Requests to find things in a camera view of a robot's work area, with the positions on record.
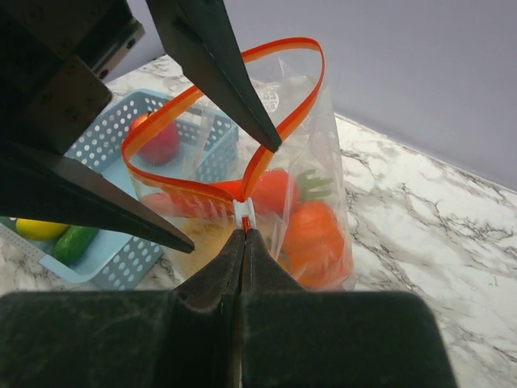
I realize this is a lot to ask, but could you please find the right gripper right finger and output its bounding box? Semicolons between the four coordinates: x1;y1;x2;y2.
240;230;457;387

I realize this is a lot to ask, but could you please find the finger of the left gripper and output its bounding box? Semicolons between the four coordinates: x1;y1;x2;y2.
1;141;194;253
147;0;282;153

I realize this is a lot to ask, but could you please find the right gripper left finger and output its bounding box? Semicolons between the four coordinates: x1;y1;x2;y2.
1;230;245;387

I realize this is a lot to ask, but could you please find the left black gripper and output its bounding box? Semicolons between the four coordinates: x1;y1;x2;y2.
0;0;146;157

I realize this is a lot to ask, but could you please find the yellow toy bell pepper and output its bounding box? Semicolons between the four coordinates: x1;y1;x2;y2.
177;218;234;279

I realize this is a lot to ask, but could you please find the clear orange-zip bag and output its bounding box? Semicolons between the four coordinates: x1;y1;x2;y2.
122;37;354;291

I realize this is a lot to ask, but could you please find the orange toy carrot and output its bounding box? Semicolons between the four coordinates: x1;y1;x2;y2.
251;168;334;215

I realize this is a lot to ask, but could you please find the yellow toy lemon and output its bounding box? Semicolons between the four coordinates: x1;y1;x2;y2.
15;218;69;241

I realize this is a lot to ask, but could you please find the green toy cucumber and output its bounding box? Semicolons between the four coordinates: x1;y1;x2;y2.
52;226;99;265

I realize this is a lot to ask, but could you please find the light blue plastic basket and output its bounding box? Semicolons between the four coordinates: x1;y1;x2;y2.
37;89;238;290

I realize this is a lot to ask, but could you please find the red toy apple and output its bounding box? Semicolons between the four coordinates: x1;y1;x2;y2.
137;123;180;166

